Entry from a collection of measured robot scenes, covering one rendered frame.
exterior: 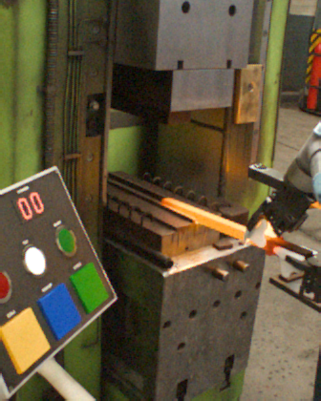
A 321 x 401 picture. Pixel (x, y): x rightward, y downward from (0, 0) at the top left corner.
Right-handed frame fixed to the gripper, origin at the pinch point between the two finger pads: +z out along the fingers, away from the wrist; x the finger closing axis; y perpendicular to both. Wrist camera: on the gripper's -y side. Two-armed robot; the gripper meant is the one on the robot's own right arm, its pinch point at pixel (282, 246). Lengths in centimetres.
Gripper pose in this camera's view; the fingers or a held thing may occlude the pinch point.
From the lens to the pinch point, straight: 126.2
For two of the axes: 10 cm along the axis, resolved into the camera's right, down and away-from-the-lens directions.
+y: -0.5, 9.5, 3.2
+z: -6.6, -2.8, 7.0
